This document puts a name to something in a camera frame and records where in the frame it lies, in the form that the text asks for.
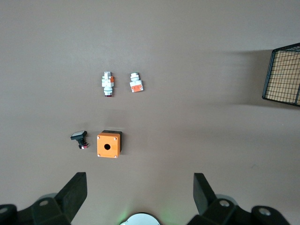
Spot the small orange grey connector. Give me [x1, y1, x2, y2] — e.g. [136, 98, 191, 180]
[128, 72, 144, 93]

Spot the black wire basket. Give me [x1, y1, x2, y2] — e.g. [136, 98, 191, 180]
[262, 42, 300, 107]

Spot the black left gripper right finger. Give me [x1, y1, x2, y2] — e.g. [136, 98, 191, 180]
[193, 172, 291, 225]

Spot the orange control box with hole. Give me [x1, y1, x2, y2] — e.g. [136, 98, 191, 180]
[96, 130, 123, 159]

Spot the black square pushbutton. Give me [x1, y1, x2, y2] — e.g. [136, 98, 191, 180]
[70, 130, 91, 150]

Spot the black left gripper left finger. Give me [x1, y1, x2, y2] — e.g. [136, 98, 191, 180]
[0, 172, 88, 225]

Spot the red-capped white pushbutton switch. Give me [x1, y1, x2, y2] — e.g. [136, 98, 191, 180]
[101, 71, 115, 98]

